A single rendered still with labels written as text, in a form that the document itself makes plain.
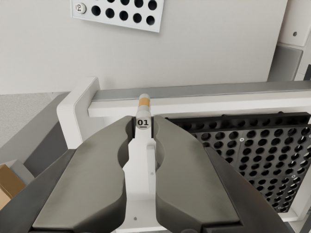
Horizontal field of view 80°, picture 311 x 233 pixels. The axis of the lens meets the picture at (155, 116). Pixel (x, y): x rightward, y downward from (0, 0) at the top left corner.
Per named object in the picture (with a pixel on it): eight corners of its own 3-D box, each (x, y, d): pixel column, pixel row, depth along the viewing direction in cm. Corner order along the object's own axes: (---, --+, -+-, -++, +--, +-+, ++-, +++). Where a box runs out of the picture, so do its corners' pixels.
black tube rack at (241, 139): (157, 190, 37) (159, 221, 32) (154, 112, 29) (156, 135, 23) (266, 183, 38) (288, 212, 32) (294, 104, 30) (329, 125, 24)
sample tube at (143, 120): (151, 104, 18) (151, 130, 14) (138, 104, 18) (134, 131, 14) (151, 92, 17) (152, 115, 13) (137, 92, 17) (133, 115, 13)
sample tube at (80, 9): (83, 12, 29) (73, 12, 25) (83, 3, 28) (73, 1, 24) (92, 14, 29) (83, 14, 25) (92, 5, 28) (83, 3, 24)
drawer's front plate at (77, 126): (113, 204, 41) (103, 261, 32) (86, 75, 28) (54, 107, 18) (121, 203, 41) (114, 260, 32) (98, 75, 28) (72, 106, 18)
